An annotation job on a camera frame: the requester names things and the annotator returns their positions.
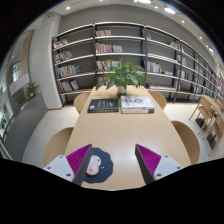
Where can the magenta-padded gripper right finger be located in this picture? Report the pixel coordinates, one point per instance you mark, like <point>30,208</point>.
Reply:
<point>166,166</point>

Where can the ceiling lights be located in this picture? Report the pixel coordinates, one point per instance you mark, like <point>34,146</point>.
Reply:
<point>169,10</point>

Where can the pale pink computer mouse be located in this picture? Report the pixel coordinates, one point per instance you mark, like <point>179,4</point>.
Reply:
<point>94,165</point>

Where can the green potted plant white pot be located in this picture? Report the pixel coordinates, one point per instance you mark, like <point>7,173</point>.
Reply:
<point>124,75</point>

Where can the group of slatted wooden chairs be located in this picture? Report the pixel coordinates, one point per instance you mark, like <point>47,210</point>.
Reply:
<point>210,121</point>

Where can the thin white dark-spined book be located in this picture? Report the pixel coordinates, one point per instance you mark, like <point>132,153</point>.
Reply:
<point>137,111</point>

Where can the black hardcover book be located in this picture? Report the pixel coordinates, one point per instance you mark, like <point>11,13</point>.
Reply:
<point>103,105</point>

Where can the small green plant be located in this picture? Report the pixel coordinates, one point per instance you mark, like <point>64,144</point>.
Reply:
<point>32,90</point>

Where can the dark cloud-shaped mouse pad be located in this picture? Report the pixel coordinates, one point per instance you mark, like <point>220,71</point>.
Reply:
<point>106,166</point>

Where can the round-backed wooden chair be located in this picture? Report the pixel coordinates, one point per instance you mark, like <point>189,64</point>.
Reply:
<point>81,101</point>
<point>57,145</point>
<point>188,141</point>
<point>158,98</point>

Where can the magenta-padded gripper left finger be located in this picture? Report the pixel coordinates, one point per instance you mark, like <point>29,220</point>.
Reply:
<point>59,166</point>

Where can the grey bookshelf unit with books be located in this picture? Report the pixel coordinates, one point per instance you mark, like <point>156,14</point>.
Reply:
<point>166,56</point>

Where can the white book with red print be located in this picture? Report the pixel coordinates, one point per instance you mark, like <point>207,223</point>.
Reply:
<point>136,101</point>

